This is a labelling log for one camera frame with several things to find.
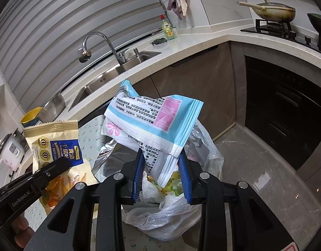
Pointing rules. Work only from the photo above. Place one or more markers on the purple cloth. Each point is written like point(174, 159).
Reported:
point(172, 2)

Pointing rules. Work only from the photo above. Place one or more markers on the black built-in oven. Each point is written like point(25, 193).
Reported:
point(286, 104)

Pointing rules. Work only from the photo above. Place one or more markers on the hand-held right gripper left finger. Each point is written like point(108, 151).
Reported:
point(138, 177)

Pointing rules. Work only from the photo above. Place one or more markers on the blue pink white packet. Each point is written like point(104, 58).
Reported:
point(150, 120)

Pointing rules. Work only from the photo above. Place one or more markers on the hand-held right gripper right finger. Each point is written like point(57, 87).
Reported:
point(184, 177)

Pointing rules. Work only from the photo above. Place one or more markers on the floral tablecloth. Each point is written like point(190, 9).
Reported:
point(91, 136)

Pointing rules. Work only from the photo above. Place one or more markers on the grey window blind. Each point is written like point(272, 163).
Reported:
point(58, 31)

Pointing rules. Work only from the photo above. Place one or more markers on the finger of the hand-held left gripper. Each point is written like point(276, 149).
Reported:
point(54, 168)

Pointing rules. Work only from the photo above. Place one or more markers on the cream pan with lid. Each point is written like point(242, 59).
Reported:
point(275, 11)

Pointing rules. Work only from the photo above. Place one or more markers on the yellow blue colander basin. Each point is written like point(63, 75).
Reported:
point(30, 116)

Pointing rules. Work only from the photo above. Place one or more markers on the stainless steel sink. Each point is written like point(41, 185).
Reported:
point(134, 57)

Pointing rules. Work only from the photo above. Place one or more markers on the white rice cooker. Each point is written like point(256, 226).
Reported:
point(12, 149)

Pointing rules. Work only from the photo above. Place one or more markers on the black wok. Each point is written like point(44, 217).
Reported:
point(320, 22)

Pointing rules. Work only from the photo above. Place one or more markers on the sink soap dispenser nozzle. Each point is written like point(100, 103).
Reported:
point(136, 52)

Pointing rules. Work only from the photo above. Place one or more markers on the chrome faucet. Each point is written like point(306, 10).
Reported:
point(108, 44)

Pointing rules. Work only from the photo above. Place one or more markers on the green dish soap bottle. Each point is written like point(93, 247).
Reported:
point(168, 30)

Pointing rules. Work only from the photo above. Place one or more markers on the cream snack bag blue label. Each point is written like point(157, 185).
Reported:
point(58, 141)

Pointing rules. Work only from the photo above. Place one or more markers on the white tissue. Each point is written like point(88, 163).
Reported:
point(150, 191)

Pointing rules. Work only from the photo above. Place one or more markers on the black gas stove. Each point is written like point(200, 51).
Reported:
point(280, 30)

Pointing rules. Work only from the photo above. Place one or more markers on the trash bin with clear liner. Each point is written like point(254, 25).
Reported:
point(160, 214)

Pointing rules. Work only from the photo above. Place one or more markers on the person's left hand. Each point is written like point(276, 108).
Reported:
point(23, 230)

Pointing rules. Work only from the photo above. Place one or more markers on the brown base cabinet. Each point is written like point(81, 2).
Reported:
point(191, 83)

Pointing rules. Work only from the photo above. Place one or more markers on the yellow green wet wipes packet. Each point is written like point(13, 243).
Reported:
point(173, 185)

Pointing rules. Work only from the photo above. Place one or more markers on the dark scouring pad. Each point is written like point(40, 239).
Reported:
point(157, 41)

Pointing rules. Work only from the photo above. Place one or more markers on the stainless steel colander bowl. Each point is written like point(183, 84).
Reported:
point(51, 107)

